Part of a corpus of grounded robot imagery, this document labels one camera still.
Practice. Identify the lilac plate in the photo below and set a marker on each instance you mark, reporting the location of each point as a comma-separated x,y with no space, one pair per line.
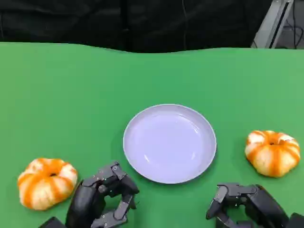
169,145

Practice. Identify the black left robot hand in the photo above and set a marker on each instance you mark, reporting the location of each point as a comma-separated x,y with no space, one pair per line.
83,202

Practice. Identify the orange white toy bread roll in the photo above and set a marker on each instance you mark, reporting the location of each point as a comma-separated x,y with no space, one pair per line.
45,187
273,156

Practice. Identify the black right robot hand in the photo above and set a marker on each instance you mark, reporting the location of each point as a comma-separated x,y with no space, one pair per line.
261,204

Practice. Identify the green table cloth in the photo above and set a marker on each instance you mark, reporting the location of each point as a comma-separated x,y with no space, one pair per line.
71,95

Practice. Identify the black backdrop curtain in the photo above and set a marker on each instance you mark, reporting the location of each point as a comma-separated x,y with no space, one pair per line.
95,21

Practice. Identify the silver aluminium frame post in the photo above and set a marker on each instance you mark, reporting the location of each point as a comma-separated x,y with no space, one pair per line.
273,23

